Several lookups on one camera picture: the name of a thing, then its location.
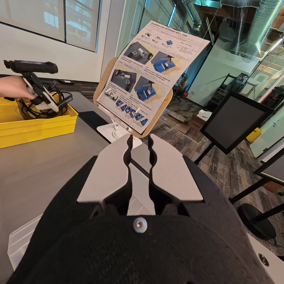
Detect silver air duct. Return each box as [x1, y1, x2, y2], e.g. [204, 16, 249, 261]
[182, 0, 284, 60]

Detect dark desk mat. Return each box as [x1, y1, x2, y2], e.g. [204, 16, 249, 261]
[79, 110, 109, 134]

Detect printed instruction sheet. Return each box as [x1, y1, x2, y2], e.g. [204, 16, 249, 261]
[96, 20, 211, 134]

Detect wooden sheet board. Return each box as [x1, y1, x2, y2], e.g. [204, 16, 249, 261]
[93, 57, 173, 138]

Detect black storage rack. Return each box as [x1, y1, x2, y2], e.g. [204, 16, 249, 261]
[218, 73, 259, 105]

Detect cardboard box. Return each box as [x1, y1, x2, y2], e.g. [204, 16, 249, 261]
[190, 110, 213, 133]

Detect yellow plastic bin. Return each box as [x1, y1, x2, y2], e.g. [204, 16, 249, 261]
[0, 96, 79, 149]

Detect gold plug usb cable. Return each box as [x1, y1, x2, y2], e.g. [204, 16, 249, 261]
[19, 81, 74, 119]

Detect flattened cardboard sheets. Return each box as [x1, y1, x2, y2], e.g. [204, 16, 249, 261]
[164, 111, 191, 133]

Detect person's left hand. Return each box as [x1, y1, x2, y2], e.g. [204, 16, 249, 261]
[0, 75, 38, 101]

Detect yellow floor bin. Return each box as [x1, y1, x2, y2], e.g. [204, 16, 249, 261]
[246, 128, 262, 143]

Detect white stand base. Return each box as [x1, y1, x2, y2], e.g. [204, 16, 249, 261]
[97, 124, 142, 149]

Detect wire sheet clip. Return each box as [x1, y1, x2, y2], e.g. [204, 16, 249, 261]
[126, 108, 141, 131]
[97, 88, 111, 107]

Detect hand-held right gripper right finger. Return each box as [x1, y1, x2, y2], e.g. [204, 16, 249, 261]
[148, 134, 204, 203]

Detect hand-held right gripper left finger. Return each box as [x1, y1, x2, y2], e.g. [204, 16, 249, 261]
[77, 134, 133, 204]

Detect clear plastic bin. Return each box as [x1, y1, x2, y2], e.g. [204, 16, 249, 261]
[7, 169, 156, 270]

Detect framed display on stand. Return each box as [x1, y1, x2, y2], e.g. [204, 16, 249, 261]
[229, 153, 284, 240]

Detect large glass window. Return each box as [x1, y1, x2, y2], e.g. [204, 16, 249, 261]
[0, 0, 101, 53]

